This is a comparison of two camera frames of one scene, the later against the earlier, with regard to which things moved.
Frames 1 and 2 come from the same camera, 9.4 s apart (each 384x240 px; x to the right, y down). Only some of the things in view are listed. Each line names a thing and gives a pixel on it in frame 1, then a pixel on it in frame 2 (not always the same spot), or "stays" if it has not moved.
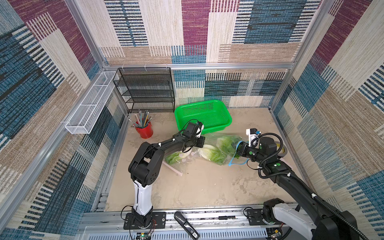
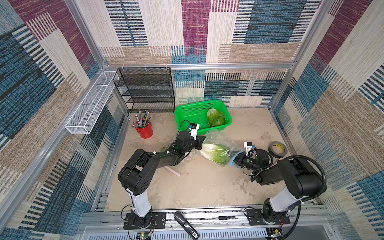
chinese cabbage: x=212 y=153 stays
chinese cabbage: x=228 y=144 -> x=215 y=117
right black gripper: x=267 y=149 -> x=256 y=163
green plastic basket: x=212 y=114 stays
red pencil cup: x=146 y=132 stays
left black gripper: x=202 y=141 stays
